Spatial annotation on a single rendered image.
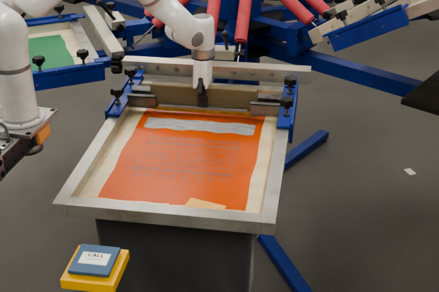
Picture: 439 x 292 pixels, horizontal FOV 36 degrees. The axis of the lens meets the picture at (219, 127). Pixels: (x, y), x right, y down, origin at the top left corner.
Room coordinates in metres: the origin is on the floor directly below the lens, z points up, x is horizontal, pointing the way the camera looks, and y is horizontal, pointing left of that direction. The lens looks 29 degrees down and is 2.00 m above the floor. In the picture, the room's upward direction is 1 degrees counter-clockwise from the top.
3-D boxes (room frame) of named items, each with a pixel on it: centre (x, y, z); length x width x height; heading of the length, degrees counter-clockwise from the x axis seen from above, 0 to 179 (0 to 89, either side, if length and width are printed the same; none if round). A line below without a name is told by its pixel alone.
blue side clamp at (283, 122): (1.95, -0.23, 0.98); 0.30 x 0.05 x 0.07; 170
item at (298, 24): (2.80, -0.09, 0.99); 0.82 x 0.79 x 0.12; 170
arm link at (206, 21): (1.97, 0.09, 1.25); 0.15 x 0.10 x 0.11; 126
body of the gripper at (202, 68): (1.98, 0.05, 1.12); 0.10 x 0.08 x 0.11; 171
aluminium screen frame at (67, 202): (1.76, 0.09, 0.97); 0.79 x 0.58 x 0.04; 170
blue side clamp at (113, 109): (2.05, 0.32, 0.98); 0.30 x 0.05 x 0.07; 170
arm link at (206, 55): (1.99, 0.05, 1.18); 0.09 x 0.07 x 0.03; 171
